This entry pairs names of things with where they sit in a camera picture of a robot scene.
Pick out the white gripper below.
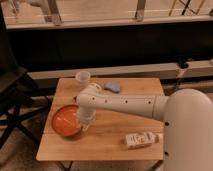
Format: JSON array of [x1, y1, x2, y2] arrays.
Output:
[[77, 107, 96, 131]]

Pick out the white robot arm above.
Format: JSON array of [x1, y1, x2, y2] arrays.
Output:
[[76, 83, 213, 171]]

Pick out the orange ceramic bowl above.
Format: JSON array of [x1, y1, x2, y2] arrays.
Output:
[[51, 105, 81, 137]]

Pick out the wooden table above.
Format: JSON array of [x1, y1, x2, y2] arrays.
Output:
[[36, 78, 163, 161]]

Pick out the black office chair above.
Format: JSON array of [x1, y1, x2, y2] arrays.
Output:
[[0, 6, 51, 149]]

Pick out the clear plastic cup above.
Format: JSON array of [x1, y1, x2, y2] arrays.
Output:
[[75, 71, 91, 89]]

